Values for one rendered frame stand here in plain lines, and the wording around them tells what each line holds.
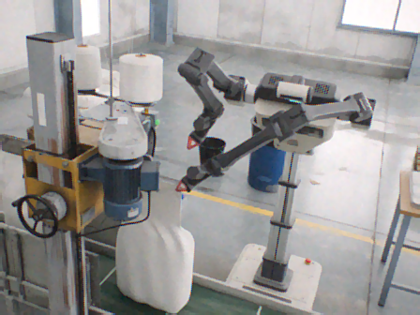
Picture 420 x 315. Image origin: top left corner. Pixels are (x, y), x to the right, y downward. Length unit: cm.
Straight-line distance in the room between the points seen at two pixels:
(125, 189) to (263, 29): 856
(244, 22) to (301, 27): 124
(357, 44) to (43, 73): 856
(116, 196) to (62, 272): 46
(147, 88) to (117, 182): 36
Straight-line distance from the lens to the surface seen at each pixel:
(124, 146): 162
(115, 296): 252
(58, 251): 198
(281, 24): 997
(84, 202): 184
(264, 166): 423
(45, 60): 164
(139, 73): 167
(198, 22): 1054
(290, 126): 169
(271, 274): 280
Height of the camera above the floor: 207
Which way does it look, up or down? 24 degrees down
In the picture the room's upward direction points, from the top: 5 degrees clockwise
